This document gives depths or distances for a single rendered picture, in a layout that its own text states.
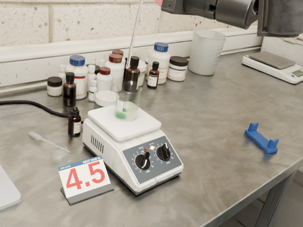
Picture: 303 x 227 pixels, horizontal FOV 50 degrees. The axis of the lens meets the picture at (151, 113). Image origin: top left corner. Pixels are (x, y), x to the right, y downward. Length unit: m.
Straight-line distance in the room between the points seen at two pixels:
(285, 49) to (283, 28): 1.21
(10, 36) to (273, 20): 0.70
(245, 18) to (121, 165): 0.35
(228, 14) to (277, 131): 0.56
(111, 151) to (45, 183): 0.14
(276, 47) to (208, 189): 1.14
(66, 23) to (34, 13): 0.10
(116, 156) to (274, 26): 0.36
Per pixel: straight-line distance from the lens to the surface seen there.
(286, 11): 0.50
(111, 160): 0.67
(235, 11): 0.51
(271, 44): 1.74
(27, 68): 0.98
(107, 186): 0.65
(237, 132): 0.94
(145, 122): 0.70
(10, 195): 0.63
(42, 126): 0.82
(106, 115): 0.71
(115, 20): 1.14
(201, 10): 0.54
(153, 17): 1.25
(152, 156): 0.66
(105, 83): 0.94
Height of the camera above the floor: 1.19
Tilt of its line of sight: 28 degrees down
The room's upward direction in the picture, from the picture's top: 10 degrees clockwise
